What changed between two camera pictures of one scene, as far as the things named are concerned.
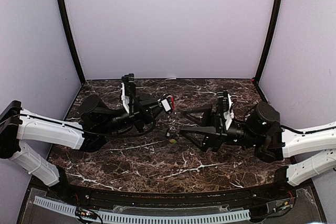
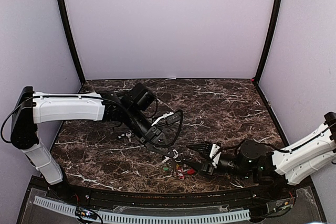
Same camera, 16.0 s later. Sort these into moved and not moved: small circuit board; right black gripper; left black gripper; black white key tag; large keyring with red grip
Moved: large keyring with red grip; black white key tag; right black gripper; left black gripper
Not moved: small circuit board
